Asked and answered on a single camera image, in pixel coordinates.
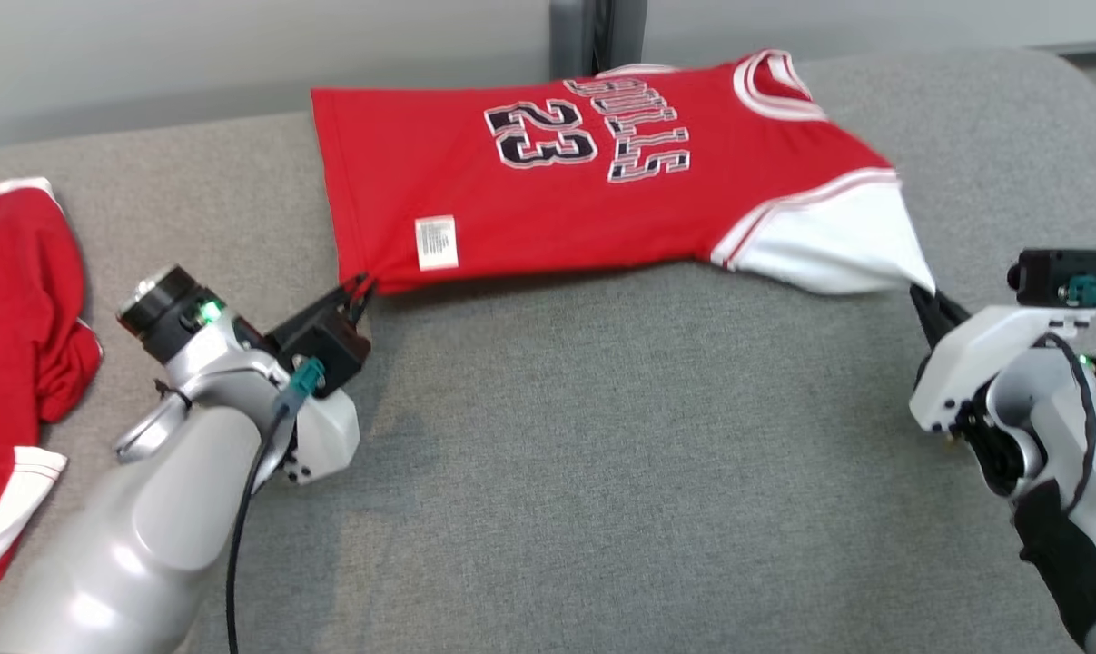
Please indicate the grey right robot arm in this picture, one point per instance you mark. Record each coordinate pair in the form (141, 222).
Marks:
(1074, 509)

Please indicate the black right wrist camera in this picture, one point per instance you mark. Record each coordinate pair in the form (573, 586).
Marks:
(1051, 272)

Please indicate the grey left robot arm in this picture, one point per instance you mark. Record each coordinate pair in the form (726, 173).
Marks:
(148, 509)

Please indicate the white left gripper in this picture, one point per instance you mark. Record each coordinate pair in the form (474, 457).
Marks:
(322, 440)

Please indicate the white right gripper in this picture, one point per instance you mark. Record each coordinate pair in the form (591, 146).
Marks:
(965, 363)

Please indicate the grey partition post with feet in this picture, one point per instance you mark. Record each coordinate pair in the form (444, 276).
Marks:
(593, 36)

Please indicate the red number 23 jersey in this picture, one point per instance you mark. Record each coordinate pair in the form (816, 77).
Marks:
(548, 200)

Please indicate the red shorts with white trim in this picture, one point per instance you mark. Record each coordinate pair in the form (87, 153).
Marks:
(12, 309)

